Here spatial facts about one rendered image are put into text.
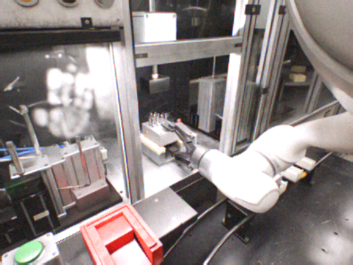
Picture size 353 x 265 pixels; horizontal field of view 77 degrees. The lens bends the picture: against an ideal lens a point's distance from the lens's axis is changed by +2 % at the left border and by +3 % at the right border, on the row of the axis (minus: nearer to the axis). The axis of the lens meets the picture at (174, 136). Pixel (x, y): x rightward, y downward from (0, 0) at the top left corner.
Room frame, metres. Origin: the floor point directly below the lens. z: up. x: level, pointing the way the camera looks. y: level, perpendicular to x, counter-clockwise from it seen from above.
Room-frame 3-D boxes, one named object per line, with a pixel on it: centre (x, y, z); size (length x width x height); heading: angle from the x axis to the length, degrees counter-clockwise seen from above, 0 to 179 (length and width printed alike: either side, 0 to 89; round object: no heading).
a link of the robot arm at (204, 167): (0.54, -0.12, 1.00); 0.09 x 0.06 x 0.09; 128
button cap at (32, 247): (0.24, 0.25, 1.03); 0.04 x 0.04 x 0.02
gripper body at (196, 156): (0.59, -0.07, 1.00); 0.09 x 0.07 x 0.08; 38
